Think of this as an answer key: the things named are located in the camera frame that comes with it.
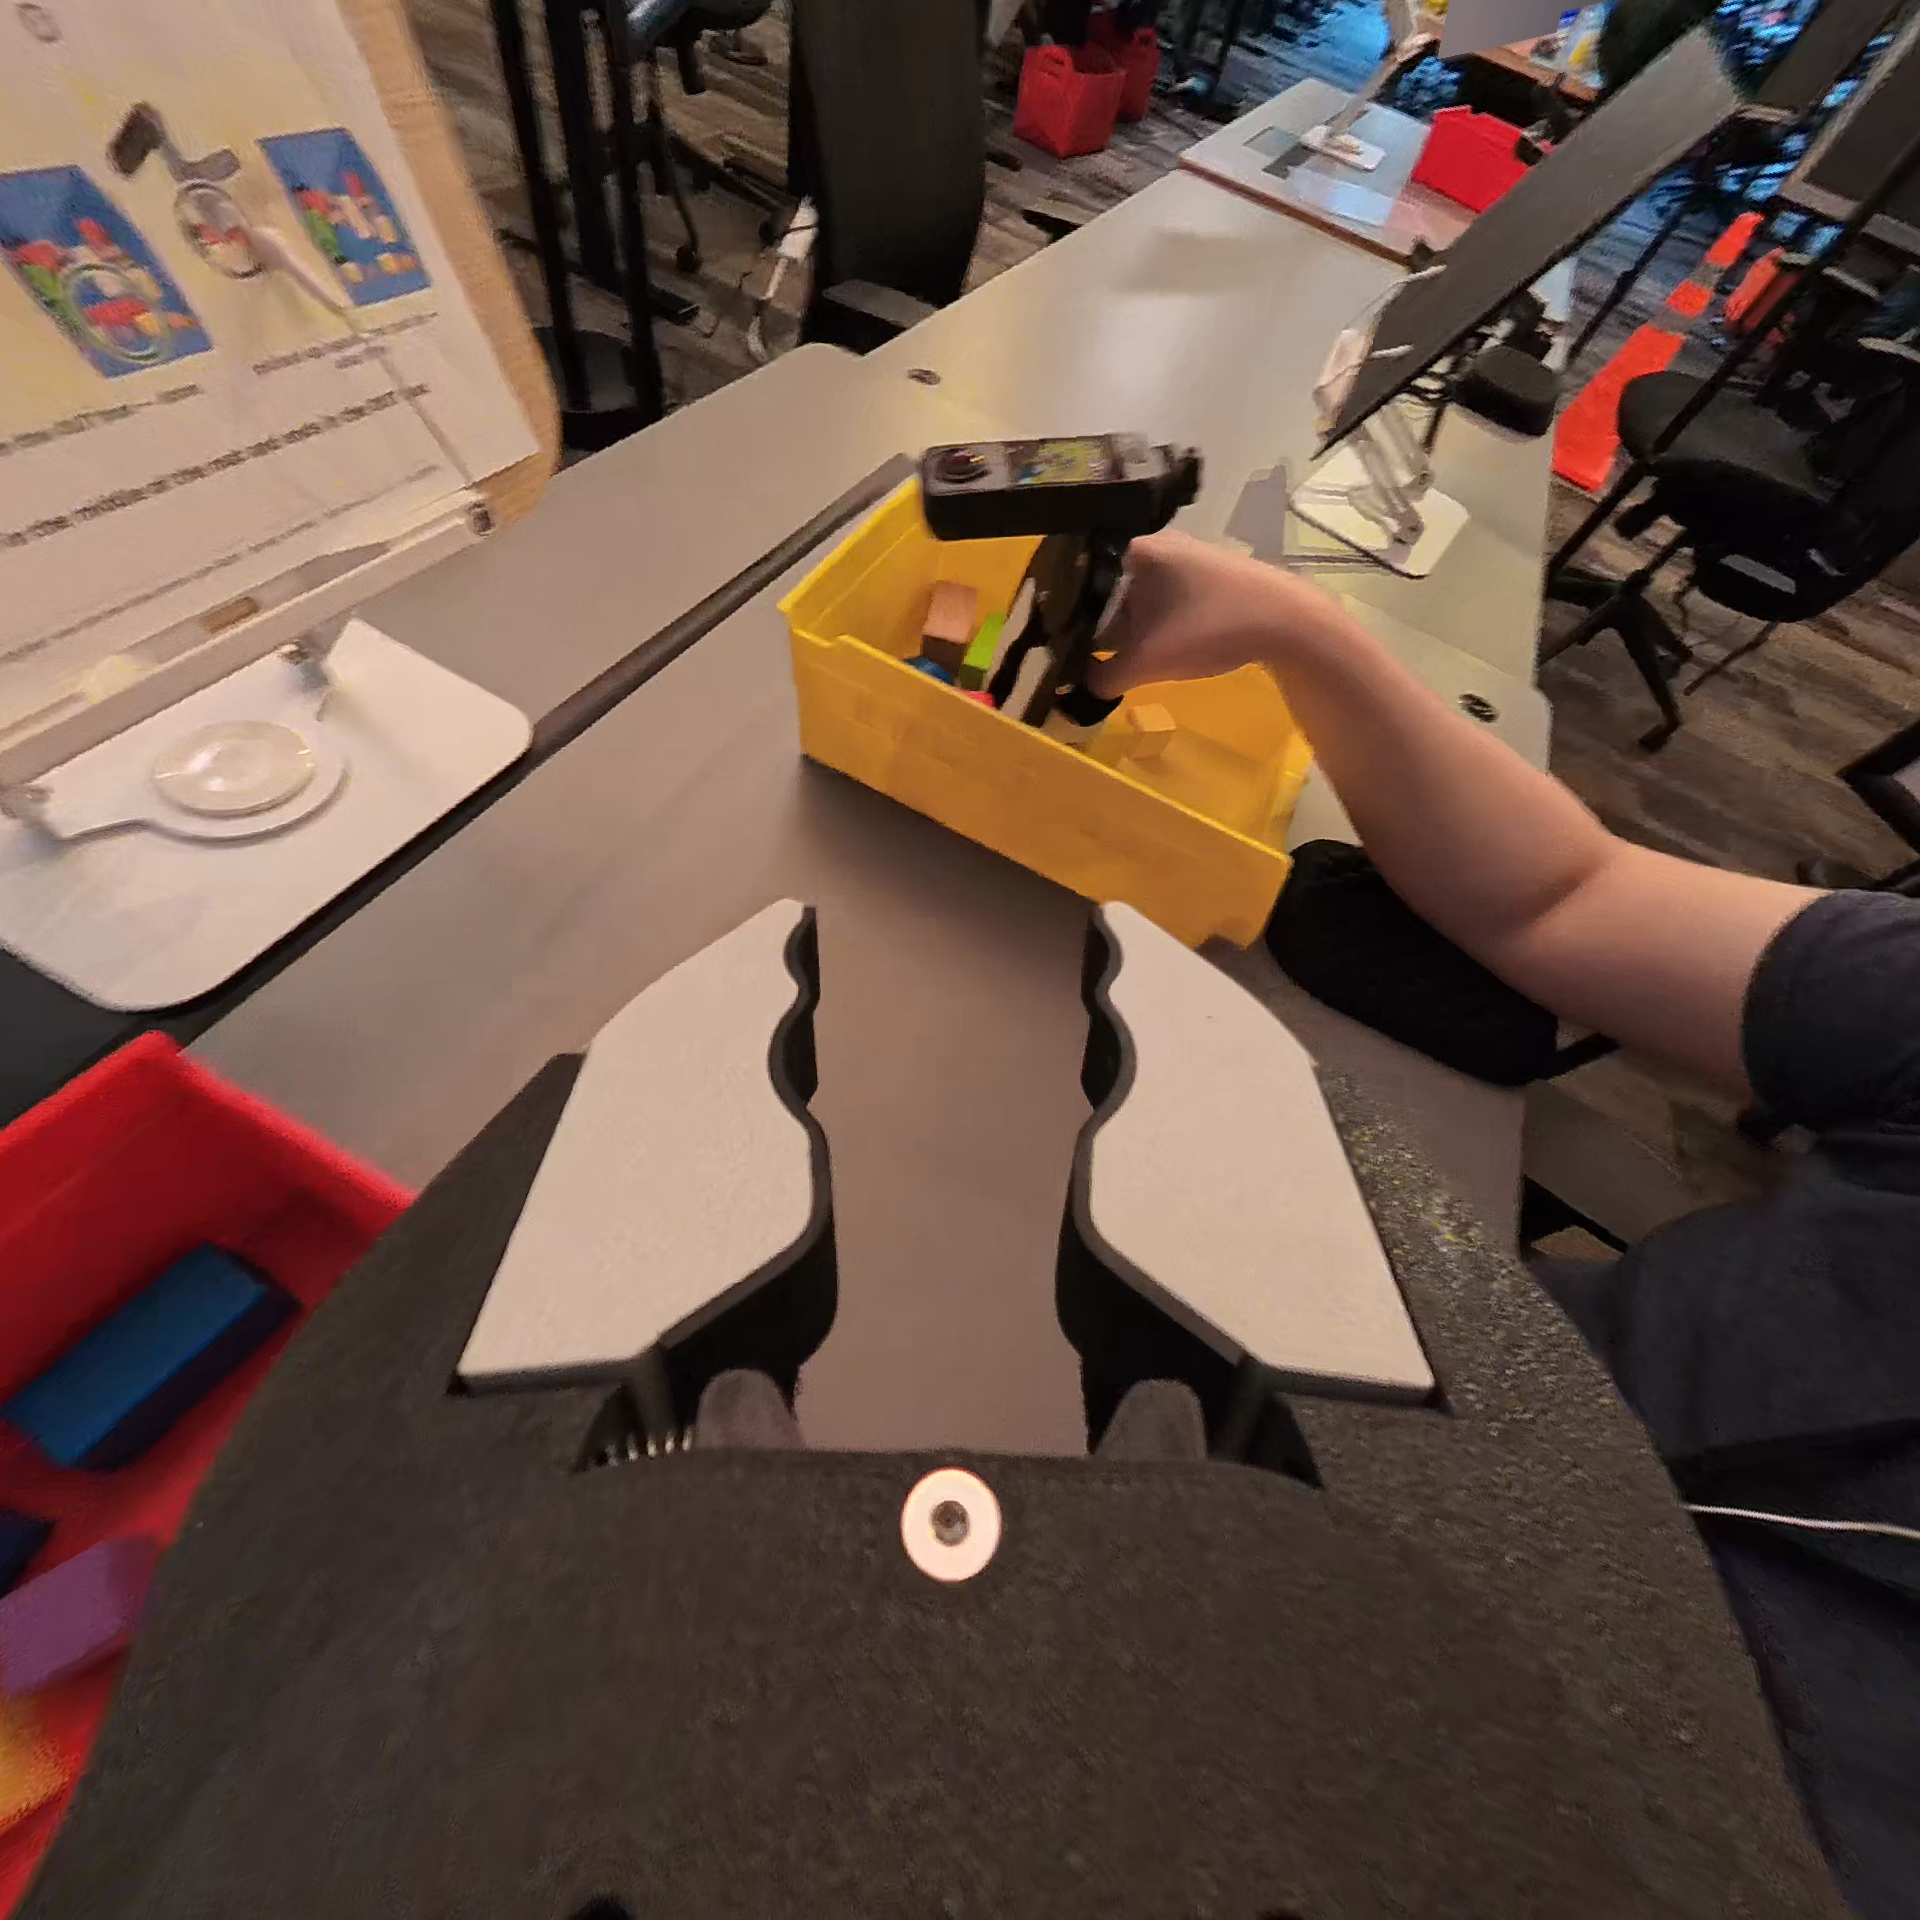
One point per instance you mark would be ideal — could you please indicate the grey board on pole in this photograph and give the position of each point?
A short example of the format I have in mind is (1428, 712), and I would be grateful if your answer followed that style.
(1869, 142)

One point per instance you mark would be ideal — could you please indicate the yellow plastic bin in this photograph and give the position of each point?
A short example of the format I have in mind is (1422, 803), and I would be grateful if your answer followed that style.
(1050, 825)

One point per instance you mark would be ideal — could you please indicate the black office chair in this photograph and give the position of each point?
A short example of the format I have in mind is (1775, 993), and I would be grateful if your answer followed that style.
(884, 151)
(1755, 494)

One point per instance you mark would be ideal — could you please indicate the white tilted sheet stand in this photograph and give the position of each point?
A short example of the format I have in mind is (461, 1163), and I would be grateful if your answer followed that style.
(1343, 146)

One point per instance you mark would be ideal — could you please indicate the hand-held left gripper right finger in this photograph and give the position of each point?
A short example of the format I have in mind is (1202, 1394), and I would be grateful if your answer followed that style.
(1244, 1200)

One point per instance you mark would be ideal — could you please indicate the black round device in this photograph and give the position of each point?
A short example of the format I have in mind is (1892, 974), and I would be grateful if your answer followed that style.
(1509, 391)

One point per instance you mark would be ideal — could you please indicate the green rectangular wooden block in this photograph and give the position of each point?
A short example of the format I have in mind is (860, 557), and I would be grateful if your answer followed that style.
(987, 648)

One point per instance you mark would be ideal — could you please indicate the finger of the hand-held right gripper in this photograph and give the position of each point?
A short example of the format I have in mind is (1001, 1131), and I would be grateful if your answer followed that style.
(1026, 653)
(1068, 712)

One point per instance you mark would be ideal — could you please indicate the red plastic bin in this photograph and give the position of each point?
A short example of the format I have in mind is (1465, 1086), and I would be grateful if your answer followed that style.
(151, 1155)
(1463, 159)

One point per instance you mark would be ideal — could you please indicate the red storage box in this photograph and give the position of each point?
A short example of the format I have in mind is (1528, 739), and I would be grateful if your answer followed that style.
(1072, 90)

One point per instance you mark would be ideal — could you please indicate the person's right hand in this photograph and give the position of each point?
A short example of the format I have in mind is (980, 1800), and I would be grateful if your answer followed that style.
(1214, 614)

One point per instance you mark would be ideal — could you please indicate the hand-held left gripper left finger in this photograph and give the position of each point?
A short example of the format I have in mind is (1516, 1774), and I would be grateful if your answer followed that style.
(661, 1200)

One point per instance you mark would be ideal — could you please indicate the purple wooden cube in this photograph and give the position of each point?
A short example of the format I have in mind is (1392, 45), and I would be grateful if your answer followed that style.
(68, 1612)

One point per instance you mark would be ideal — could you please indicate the white power strip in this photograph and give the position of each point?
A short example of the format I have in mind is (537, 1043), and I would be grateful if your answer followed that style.
(780, 279)

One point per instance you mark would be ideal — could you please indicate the natural wooden rectangular block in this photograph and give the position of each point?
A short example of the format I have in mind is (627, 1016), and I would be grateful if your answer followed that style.
(950, 614)

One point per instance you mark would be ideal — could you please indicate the black foam pad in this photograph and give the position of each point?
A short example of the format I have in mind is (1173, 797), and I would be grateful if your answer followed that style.
(1395, 961)

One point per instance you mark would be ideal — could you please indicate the orange traffic cone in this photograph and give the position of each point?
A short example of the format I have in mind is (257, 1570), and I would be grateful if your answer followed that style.
(1621, 391)

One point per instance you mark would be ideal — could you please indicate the instruction sheet stand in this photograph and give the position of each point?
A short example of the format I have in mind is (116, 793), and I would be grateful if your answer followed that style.
(224, 375)

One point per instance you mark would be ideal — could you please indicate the white stand with dark board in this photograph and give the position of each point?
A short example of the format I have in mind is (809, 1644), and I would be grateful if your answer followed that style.
(1545, 225)

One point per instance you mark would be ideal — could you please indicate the blue rectangular wooden block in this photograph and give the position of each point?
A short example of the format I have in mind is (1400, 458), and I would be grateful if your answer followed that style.
(134, 1351)
(930, 670)

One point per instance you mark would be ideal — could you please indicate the person's right forearm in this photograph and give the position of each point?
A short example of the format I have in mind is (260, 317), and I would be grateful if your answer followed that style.
(1501, 854)

